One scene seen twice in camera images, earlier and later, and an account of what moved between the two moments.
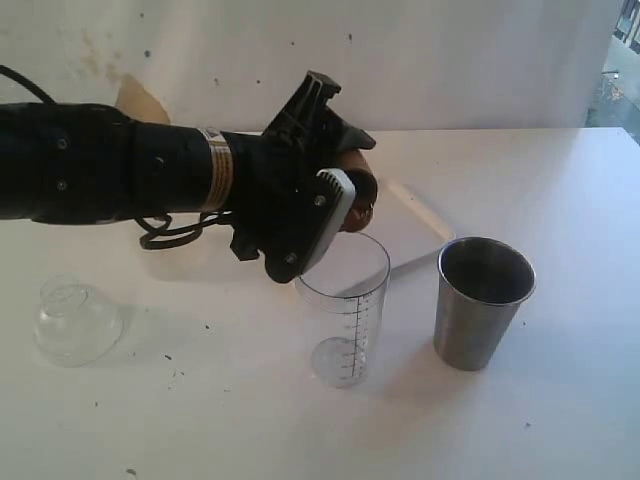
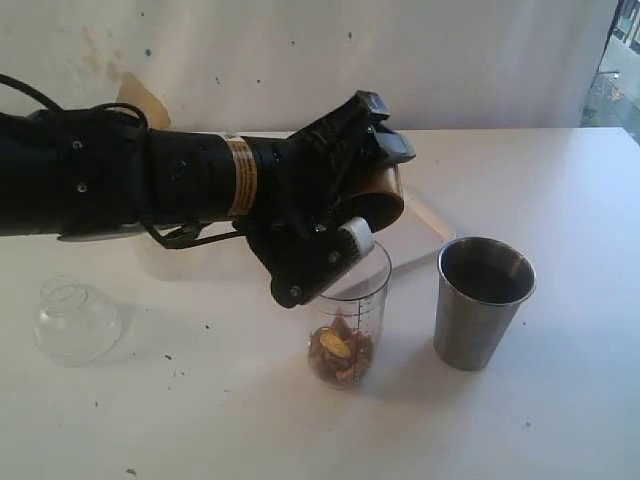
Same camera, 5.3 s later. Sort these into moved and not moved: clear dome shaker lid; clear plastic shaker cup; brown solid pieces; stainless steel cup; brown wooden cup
Moved: brown wooden cup; brown solid pieces
Not moved: clear plastic shaker cup; stainless steel cup; clear dome shaker lid
